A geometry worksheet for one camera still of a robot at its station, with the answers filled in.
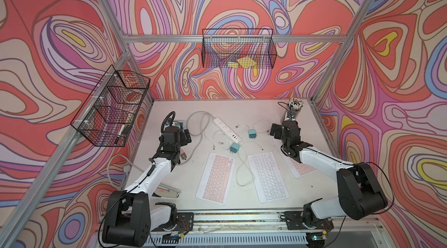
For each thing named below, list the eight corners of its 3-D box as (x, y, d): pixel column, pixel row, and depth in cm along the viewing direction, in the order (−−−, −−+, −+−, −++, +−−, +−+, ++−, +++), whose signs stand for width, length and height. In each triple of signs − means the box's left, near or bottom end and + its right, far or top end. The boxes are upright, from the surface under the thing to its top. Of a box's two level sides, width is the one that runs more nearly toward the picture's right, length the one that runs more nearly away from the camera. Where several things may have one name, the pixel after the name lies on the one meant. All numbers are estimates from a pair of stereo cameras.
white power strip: (236, 144, 99) (236, 142, 97) (213, 121, 110) (213, 119, 108) (241, 141, 101) (241, 138, 99) (217, 118, 112) (217, 116, 110)
